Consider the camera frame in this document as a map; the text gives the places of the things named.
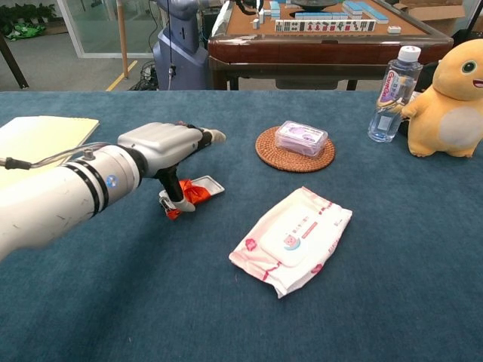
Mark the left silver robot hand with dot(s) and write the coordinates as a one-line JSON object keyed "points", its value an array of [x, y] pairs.
{"points": [[162, 141]]}

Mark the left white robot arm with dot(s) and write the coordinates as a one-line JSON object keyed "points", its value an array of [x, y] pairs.
{"points": [[56, 196]]}

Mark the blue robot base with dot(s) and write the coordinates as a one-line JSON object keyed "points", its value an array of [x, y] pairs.
{"points": [[181, 49]]}

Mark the round woven rattan coaster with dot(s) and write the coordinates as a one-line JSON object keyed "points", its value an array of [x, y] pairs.
{"points": [[271, 156]]}

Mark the wooden pole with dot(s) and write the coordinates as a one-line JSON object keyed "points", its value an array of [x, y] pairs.
{"points": [[123, 37]]}

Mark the cream paper folder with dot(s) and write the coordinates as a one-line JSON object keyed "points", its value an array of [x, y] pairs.
{"points": [[37, 132]]}

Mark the clear purple plastic box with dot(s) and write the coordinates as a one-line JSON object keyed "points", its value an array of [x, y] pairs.
{"points": [[301, 137]]}

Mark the blue table cloth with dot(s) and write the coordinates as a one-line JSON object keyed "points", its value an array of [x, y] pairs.
{"points": [[188, 301]]}

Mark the white pink wet wipes pack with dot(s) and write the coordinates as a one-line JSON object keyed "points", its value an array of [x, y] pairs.
{"points": [[298, 237]]}

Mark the brown mahjong table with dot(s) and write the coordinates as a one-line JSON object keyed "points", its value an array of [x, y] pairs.
{"points": [[320, 53]]}

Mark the green plant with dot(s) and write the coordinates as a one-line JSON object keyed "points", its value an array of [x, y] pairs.
{"points": [[26, 19]]}

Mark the row of face-up mahjong tiles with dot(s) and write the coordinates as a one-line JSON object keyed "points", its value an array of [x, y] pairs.
{"points": [[324, 25]]}

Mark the clear plastic water bottle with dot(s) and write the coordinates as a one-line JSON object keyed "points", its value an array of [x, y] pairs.
{"points": [[394, 98]]}

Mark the single white mahjong tile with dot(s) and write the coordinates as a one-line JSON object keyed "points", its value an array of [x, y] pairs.
{"points": [[394, 29]]}

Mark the yellow plush toy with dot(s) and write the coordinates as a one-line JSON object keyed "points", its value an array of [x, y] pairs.
{"points": [[456, 120]]}

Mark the cardboard box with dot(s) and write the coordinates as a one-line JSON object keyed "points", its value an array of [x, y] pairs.
{"points": [[434, 9]]}

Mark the blue backed mahjong tile wall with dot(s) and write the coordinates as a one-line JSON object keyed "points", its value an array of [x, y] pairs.
{"points": [[320, 15], [366, 10]]}

